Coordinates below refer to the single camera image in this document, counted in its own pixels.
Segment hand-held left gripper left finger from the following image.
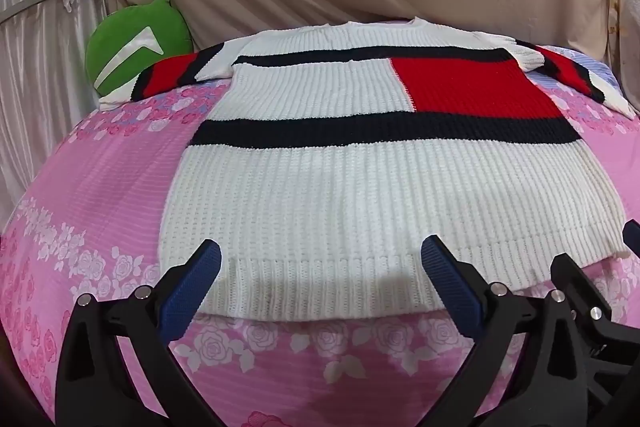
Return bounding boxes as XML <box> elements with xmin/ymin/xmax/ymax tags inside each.
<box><xmin>54</xmin><ymin>238</ymin><xmax>223</xmax><ymax>427</ymax></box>

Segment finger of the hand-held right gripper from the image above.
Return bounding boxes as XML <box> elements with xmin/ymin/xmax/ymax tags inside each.
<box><xmin>550</xmin><ymin>252</ymin><xmax>615</xmax><ymax>339</ymax></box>
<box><xmin>621</xmin><ymin>218</ymin><xmax>640</xmax><ymax>259</ymax></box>

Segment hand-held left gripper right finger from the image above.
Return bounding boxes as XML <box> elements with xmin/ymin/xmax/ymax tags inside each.
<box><xmin>420</xmin><ymin>235</ymin><xmax>593</xmax><ymax>427</ymax></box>

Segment white red navy knit sweater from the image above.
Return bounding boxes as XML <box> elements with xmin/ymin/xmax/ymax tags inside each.
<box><xmin>131</xmin><ymin>18</ymin><xmax>637</xmax><ymax>323</ymax></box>

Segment pink floral bedsheet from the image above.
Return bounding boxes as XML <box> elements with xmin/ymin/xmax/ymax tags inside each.
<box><xmin>0</xmin><ymin>42</ymin><xmax>640</xmax><ymax>427</ymax></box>

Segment cream curtain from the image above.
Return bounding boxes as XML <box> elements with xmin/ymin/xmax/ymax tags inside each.
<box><xmin>604</xmin><ymin>0</ymin><xmax>640</xmax><ymax>108</ymax></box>

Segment silvery white curtain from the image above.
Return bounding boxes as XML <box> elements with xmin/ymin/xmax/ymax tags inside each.
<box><xmin>0</xmin><ymin>0</ymin><xmax>121</xmax><ymax>228</ymax></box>

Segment green pillow with white mark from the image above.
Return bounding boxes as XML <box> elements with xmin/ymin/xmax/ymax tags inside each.
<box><xmin>85</xmin><ymin>0</ymin><xmax>195</xmax><ymax>98</ymax></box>

